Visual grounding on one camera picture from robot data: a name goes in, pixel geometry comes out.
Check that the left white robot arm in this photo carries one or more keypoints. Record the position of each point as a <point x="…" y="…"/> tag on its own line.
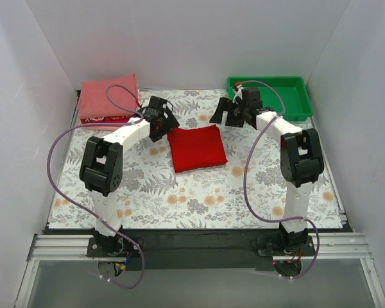
<point x="102" y="165"/>

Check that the aluminium frame rail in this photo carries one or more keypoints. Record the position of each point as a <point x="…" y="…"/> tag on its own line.
<point x="59" y="274"/>

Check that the red t shirt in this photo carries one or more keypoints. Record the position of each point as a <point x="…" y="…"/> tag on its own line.
<point x="196" y="148"/>

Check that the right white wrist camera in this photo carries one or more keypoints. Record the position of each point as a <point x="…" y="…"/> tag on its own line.
<point x="238" y="90"/>

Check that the red patterned folded shirt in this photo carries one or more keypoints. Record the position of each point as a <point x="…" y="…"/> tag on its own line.
<point x="120" y="119"/>

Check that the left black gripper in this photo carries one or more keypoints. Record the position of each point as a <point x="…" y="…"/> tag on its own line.
<point x="166" y="123"/>

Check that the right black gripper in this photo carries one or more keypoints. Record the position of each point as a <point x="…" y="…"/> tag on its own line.
<point x="229" y="112"/>

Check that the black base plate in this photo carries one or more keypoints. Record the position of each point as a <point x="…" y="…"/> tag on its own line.
<point x="178" y="249"/>

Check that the floral table mat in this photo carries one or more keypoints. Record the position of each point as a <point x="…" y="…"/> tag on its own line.
<point x="152" y="195"/>

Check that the green plastic tray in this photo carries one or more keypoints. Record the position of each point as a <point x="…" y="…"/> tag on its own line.
<point x="291" y="89"/>

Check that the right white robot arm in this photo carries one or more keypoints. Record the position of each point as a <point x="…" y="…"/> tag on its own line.
<point x="301" y="158"/>

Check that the pink folded shirt on top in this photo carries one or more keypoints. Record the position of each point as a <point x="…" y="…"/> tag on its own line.
<point x="109" y="97"/>

